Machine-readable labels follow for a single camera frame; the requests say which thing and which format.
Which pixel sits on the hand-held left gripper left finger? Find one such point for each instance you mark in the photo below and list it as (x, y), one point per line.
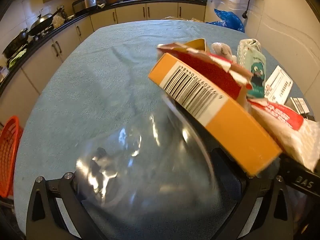
(67, 200)

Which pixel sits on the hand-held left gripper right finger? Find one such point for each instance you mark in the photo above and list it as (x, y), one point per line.
(247, 200)

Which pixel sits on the clear snack bag red label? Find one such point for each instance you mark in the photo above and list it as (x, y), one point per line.
(282, 127)

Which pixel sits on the orange plastic basket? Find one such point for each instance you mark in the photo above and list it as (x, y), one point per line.
(8, 160)

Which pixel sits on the orange cardboard box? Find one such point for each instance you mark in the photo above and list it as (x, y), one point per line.
(225, 120)

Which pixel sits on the clear plastic packaging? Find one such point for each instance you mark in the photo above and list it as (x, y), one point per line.
(150, 170)

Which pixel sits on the white cardboard box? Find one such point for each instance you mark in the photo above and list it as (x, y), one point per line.
(278, 85)

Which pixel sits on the tissue pack with green cartoon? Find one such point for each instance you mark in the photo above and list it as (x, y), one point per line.
(257, 72)

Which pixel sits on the clear plastic bag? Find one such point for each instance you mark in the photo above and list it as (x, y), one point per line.
(222, 51)

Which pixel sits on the small black box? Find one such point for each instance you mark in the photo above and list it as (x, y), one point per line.
(300, 105)

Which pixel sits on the blue tablecloth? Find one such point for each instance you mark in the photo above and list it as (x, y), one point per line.
(100, 85)

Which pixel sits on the green leafy vegetables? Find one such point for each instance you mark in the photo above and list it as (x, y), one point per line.
(17, 57)

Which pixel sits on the row of beige lower cabinets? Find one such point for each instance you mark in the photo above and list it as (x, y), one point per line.
(65, 47)

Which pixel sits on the black frying pan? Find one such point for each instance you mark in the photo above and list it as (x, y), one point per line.
(15, 42)

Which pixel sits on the black kitchen countertop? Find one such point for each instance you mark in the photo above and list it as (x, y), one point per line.
(62, 25)

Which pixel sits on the blue plastic bag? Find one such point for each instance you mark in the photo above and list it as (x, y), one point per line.
(228, 20)

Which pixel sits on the black wok with lid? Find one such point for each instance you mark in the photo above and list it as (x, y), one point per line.
(41, 22)

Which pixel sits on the pale plastic bag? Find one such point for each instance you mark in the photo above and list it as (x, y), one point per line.
(58, 20)

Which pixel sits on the yellow plastic bag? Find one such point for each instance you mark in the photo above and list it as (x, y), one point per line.
(196, 19)

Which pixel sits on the silver rice cooker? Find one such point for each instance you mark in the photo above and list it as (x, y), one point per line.
(88, 3)

